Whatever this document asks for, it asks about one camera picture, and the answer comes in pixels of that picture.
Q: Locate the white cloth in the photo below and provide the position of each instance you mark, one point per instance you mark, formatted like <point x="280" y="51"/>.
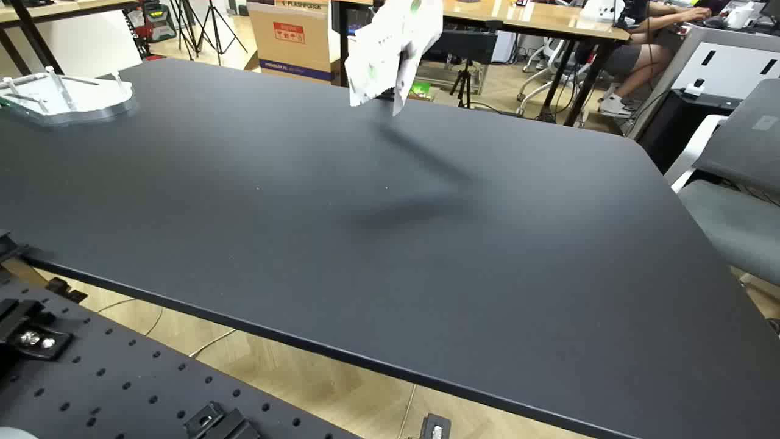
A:
<point x="394" y="41"/>

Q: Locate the small black tripod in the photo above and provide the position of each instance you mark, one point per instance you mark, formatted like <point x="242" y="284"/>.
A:
<point x="465" y="82"/>

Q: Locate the cardboard box with red print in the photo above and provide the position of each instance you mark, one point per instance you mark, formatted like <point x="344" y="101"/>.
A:
<point x="294" y="38"/>

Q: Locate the small black clamp silver screw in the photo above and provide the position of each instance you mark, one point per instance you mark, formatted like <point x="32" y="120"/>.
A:
<point x="436" y="429"/>

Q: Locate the long wooden desk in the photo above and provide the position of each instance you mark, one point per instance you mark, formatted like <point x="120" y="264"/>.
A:
<point x="537" y="21"/>

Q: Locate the tall black tripod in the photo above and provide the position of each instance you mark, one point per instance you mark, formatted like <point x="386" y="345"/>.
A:
<point x="214" y="25"/>

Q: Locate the black mounting clamp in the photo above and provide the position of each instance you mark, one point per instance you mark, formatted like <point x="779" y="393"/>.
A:
<point x="221" y="424"/>

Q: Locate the seated person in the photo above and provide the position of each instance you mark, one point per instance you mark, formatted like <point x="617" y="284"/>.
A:
<point x="650" y="46"/>

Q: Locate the black perforated breadboard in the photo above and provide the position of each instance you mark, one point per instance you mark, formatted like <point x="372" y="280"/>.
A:
<point x="107" y="379"/>

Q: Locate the black clamp lever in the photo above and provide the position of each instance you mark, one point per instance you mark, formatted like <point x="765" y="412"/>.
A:
<point x="64" y="290"/>

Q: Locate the white board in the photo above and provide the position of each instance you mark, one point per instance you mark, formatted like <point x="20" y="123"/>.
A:
<point x="88" y="46"/>

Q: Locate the grey upholstered office chair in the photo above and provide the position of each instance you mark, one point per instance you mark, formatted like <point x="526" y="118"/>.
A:
<point x="740" y="196"/>

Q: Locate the grey chair with slotted back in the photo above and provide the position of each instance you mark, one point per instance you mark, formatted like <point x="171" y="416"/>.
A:
<point x="728" y="70"/>

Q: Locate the wooden table with black legs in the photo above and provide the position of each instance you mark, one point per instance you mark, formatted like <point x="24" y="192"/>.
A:
<point x="49" y="10"/>

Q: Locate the black bracket with silver screws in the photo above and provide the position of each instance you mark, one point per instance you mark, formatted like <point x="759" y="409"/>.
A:
<point x="32" y="337"/>

